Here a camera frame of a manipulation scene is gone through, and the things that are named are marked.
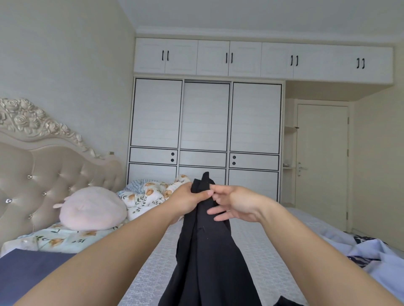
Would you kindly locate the white door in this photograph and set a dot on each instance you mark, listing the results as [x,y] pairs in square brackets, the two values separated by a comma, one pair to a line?
[322,157]

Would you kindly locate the pink plush pillow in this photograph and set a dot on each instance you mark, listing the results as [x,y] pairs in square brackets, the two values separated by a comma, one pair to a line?
[91,208]

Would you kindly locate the person's left hand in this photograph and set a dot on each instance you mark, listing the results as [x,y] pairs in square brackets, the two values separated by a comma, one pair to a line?
[186,198]

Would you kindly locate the person's left forearm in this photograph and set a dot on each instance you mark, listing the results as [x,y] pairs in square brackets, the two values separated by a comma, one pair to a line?
[94,265]

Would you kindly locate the white overhead cabinets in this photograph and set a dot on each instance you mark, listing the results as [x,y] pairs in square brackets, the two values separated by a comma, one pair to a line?
[265,60]

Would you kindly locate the light blue hooded jacket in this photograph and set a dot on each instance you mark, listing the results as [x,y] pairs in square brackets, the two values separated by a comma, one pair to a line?
[372,261]

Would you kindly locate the person's right forearm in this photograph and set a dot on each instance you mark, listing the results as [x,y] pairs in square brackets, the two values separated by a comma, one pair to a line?
[322,258]

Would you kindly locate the black shorts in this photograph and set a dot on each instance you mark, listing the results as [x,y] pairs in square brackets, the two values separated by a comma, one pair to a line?
[208,265]

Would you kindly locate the person's right hand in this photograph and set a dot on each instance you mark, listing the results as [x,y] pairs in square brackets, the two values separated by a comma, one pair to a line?
[243,203]

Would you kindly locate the dark purple patterned garment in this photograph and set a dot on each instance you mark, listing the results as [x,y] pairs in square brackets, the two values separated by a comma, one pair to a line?
[365,243]

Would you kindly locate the beige tufted headboard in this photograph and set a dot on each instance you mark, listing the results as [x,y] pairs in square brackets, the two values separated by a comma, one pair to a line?
[44,176]

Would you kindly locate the white wardrobe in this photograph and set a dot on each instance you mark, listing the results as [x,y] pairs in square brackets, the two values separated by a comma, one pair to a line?
[208,120]

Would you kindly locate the floral quilt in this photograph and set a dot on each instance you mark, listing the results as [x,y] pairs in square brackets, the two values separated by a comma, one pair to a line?
[145,195]

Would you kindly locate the floral pillow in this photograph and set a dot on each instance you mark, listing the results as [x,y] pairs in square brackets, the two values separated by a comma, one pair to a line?
[57,239]

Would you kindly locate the grey printed t-shirt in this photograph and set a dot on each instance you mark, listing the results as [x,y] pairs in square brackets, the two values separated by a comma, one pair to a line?
[28,274]

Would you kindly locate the bed with grey patterned sheet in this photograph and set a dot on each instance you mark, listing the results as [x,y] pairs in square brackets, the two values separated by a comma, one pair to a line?
[265,252]

